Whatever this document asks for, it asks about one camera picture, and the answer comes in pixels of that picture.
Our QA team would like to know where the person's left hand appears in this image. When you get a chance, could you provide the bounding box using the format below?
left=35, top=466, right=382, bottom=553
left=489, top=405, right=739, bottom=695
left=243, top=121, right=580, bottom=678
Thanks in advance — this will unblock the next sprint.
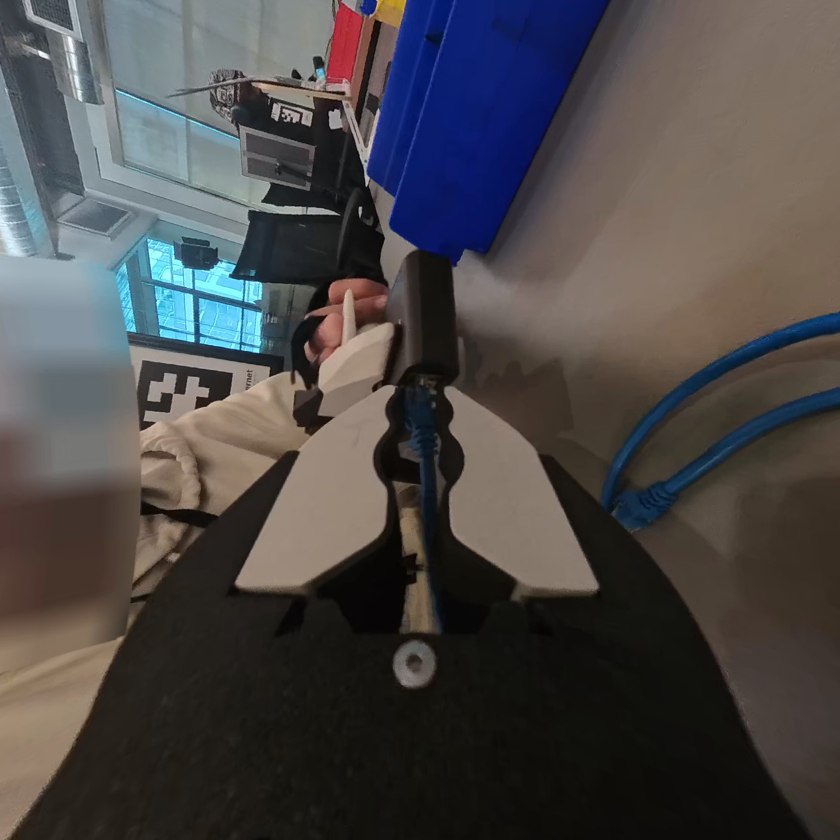
left=305, top=279, right=389, bottom=368

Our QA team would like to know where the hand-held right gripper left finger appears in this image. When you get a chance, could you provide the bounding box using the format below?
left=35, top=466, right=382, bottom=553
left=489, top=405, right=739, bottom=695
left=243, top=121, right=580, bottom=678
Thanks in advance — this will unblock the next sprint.
left=234, top=387, right=400, bottom=598

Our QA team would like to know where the blue ethernet cable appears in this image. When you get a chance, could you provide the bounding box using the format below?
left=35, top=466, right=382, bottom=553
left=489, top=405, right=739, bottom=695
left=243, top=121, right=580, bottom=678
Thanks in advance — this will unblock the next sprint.
left=399, top=314, right=840, bottom=636

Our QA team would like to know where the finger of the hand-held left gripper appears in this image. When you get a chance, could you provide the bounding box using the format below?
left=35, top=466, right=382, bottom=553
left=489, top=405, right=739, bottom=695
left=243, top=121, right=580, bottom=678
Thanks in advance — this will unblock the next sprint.
left=317, top=325, right=398, bottom=419

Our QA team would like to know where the person's left forearm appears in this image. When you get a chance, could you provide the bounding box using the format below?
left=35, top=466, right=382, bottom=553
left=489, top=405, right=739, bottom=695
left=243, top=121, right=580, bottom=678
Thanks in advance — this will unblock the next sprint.
left=140, top=376, right=319, bottom=473

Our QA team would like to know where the black white tag sign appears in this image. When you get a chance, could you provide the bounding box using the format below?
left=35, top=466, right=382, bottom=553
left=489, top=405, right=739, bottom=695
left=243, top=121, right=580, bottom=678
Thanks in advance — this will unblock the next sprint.
left=269, top=100, right=317, bottom=130
left=128, top=331, right=284, bottom=431

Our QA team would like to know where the blue plastic bin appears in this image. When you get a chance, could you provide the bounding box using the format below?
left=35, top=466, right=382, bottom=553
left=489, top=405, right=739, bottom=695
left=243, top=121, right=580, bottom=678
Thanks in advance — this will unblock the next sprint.
left=390, top=0, right=613, bottom=266
left=366, top=0, right=460, bottom=198

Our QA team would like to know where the red box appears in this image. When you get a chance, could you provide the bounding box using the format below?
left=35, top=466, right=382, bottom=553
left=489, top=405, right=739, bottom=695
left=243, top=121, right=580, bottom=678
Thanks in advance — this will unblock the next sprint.
left=326, top=7, right=375, bottom=83

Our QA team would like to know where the beige hooded jacket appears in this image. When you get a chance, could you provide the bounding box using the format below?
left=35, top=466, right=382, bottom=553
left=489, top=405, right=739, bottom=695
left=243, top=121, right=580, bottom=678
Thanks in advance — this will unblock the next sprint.
left=0, top=453, right=290, bottom=821

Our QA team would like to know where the black ethernet adapter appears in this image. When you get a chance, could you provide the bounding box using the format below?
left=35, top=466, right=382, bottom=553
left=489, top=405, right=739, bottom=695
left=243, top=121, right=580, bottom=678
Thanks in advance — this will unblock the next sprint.
left=382, top=251, right=460, bottom=385

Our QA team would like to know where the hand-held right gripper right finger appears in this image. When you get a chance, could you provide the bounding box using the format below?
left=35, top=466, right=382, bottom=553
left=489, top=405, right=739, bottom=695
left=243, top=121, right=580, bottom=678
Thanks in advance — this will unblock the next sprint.
left=441, top=386, right=601, bottom=602

